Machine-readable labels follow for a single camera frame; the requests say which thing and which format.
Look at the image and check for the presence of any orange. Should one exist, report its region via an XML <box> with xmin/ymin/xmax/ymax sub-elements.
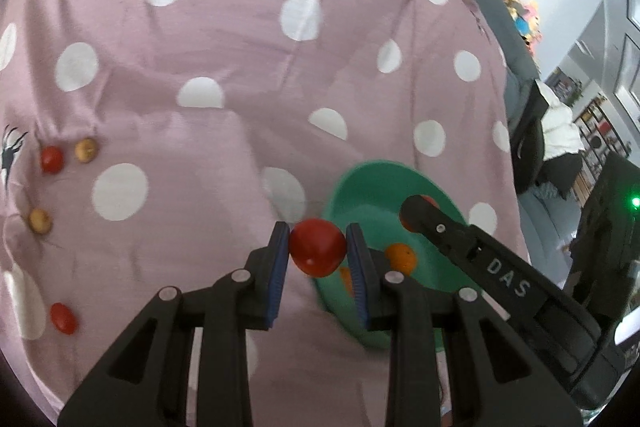
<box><xmin>384</xmin><ymin>243</ymin><xmax>418</xmax><ymax>277</ymax></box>

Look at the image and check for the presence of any red tomato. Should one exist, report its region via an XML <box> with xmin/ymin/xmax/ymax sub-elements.
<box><xmin>289</xmin><ymin>218</ymin><xmax>347</xmax><ymax>278</ymax></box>
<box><xmin>40</xmin><ymin>146</ymin><xmax>64</xmax><ymax>174</ymax></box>
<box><xmin>50</xmin><ymin>303</ymin><xmax>78</xmax><ymax>335</ymax></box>

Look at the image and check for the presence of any white door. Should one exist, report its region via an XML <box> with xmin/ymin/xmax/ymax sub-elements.
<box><xmin>612</xmin><ymin>0</ymin><xmax>640</xmax><ymax>118</ymax></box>

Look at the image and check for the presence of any white cloth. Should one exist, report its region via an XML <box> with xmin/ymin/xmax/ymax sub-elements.
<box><xmin>542</xmin><ymin>99</ymin><xmax>583</xmax><ymax>160</ymax></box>

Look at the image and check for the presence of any pink polka-dot blanket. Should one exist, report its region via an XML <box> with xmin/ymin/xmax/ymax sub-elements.
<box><xmin>0</xmin><ymin>0</ymin><xmax>531</xmax><ymax>427</ymax></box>

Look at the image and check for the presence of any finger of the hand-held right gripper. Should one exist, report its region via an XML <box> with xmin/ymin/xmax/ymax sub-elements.
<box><xmin>400</xmin><ymin>194</ymin><xmax>556</xmax><ymax>323</ymax></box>

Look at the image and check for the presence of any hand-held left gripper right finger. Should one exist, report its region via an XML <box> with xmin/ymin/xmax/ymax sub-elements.
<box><xmin>346</xmin><ymin>223</ymin><xmax>583</xmax><ymax>427</ymax></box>

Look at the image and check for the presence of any shelf with small things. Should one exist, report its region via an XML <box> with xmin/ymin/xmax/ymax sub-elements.
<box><xmin>545</xmin><ymin>67</ymin><xmax>631</xmax><ymax>202</ymax></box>

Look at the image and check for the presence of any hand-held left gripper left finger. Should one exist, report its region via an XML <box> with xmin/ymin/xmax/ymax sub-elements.
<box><xmin>57</xmin><ymin>221</ymin><xmax>291</xmax><ymax>427</ymax></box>

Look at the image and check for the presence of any red fruit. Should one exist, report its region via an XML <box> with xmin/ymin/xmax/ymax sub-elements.
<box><xmin>399</xmin><ymin>194</ymin><xmax>441</xmax><ymax>233</ymax></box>

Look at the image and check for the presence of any green plastic bowl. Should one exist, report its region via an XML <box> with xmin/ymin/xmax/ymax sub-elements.
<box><xmin>312</xmin><ymin>161</ymin><xmax>486</xmax><ymax>350</ymax></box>

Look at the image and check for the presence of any dark cloth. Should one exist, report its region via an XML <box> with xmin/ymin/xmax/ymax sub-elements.
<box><xmin>507</xmin><ymin>79</ymin><xmax>583</xmax><ymax>198</ymax></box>

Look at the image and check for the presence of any small brown kiwi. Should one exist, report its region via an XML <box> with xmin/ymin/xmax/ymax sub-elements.
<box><xmin>28</xmin><ymin>208</ymin><xmax>53</xmax><ymax>234</ymax></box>

